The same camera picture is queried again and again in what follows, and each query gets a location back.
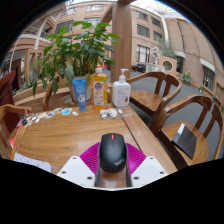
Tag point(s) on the dark red wooden chair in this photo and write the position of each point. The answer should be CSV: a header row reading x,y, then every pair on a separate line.
x,y
7,88

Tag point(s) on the blue sticker card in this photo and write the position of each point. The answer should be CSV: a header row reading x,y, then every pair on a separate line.
x,y
66,111

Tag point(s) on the blue squeeze tube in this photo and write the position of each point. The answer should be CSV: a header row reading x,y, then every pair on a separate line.
x,y
80,93

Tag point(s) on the green potted plant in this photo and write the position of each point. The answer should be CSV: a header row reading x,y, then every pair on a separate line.
x,y
75,50

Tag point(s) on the yellow dish soap bottle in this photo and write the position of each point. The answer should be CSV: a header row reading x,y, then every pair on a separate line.
x,y
99,90

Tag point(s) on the small white packet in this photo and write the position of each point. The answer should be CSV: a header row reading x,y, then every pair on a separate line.
x,y
75,113

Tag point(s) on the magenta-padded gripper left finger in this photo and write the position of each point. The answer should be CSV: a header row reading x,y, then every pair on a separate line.
x,y
76,169

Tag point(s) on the white pump bottle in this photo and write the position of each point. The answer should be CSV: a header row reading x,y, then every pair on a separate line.
x,y
121,95

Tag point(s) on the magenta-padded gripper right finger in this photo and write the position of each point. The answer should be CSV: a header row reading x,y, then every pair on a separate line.
x,y
148,168

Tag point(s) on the white grey printed mouse pad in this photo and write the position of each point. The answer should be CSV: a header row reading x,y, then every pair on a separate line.
x,y
33,163

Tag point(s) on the black key fob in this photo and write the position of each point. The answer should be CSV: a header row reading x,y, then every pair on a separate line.
x,y
24,122

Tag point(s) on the wooden armchair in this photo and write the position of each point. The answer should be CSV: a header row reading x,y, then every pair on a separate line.
x,y
143,98
48,96
168,131
8,110

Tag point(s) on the dark parked car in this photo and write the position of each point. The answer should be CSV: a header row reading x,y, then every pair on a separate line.
x,y
141,68

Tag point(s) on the black notebook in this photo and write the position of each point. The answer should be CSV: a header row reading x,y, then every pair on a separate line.
x,y
185,141

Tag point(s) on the clear plastic bag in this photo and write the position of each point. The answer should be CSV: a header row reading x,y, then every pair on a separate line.
x,y
108,113

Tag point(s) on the black computer mouse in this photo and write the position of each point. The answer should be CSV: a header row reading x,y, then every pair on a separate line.
x,y
112,151

